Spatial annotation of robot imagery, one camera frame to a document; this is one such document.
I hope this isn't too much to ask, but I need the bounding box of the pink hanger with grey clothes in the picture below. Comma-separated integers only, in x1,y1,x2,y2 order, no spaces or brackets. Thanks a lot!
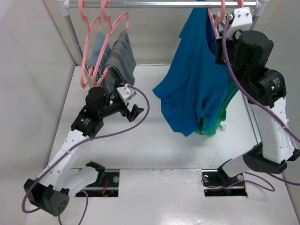
91,0,130,86

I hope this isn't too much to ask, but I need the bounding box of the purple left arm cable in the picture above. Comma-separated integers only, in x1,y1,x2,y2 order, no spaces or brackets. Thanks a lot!
21,84,150,225

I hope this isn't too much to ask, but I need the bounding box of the pink hanger with green shirt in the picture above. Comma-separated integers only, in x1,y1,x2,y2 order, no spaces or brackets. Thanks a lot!
232,0,245,8

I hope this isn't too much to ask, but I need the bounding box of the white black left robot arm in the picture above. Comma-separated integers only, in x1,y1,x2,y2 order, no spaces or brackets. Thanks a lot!
22,83,144,217

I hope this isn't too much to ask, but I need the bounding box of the light blue garment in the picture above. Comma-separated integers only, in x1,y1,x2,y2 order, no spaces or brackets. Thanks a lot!
89,31,111,81

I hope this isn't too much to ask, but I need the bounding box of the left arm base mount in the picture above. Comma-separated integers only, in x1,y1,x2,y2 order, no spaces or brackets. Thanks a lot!
84,169,120,197

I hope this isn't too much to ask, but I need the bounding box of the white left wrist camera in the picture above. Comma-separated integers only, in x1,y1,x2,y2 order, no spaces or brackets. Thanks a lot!
116,86,136,103

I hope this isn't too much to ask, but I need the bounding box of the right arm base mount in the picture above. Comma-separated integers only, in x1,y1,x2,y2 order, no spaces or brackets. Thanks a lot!
201,169,248,197

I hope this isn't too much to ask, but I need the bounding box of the grey pleated skirt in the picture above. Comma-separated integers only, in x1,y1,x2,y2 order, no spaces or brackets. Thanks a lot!
104,30,136,94

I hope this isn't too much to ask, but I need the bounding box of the blue t shirt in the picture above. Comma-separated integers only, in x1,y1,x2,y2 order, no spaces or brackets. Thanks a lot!
153,8,227,136

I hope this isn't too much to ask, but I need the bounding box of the metal clothes rack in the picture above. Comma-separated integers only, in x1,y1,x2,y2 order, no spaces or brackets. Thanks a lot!
55,0,268,100

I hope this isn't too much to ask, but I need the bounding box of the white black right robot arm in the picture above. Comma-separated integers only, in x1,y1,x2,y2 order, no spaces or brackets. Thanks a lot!
216,30,300,185

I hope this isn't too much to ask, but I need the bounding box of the green tank top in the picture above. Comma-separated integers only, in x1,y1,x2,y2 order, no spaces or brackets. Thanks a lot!
194,74,238,136

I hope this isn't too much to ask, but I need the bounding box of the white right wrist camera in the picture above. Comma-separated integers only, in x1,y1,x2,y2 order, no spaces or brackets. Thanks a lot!
226,7,253,39

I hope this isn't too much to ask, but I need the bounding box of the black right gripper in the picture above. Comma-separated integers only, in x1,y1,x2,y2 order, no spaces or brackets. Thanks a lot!
216,27,245,83

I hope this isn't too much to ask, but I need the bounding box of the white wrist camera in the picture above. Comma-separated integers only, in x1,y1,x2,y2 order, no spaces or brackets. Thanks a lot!
226,7,253,39
116,86,136,103

